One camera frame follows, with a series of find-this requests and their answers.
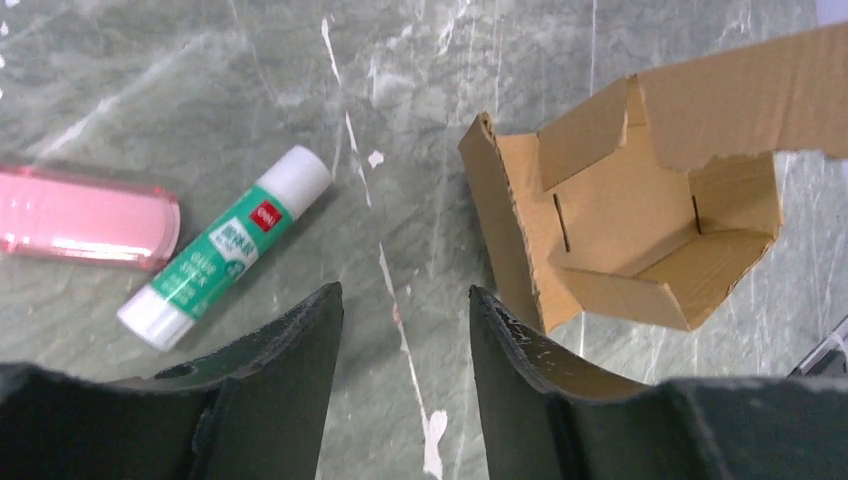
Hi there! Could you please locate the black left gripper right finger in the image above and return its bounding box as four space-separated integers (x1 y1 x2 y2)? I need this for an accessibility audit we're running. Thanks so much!
469 286 847 479

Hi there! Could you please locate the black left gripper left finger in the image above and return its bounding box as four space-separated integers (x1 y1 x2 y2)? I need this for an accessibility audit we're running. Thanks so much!
1 282 344 479

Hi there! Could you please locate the brown cardboard paper box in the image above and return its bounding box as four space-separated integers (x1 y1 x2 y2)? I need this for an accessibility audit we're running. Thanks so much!
459 24 847 331

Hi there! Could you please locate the green white glue stick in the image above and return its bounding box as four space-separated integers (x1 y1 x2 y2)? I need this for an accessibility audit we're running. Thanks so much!
117 145 332 351

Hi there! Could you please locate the pink plastic tube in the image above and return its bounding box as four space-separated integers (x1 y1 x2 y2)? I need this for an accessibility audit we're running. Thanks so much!
1 165 181 271

